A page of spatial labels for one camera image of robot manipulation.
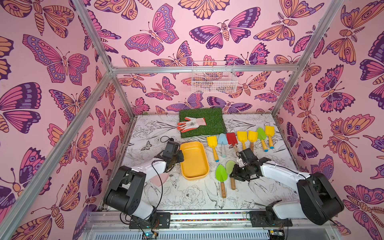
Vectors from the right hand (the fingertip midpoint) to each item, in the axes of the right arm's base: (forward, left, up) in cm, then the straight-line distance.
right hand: (229, 176), depth 87 cm
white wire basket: (+52, +9, +33) cm, 62 cm away
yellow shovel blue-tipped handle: (+24, +8, -1) cm, 26 cm away
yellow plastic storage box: (+8, +20, -1) cm, 21 cm away
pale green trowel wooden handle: (+4, 0, +2) cm, 5 cm away
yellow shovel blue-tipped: (+35, -34, -2) cm, 49 cm away
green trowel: (+32, -27, 0) cm, 42 cm away
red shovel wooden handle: (+26, -5, 0) cm, 27 cm away
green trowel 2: (+2, +4, -2) cm, 5 cm away
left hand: (+13, +28, +2) cm, 31 cm away
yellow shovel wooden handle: (+29, -20, -1) cm, 36 cm away
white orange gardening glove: (+38, +24, +3) cm, 45 cm away
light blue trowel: (+26, +1, 0) cm, 26 cm away
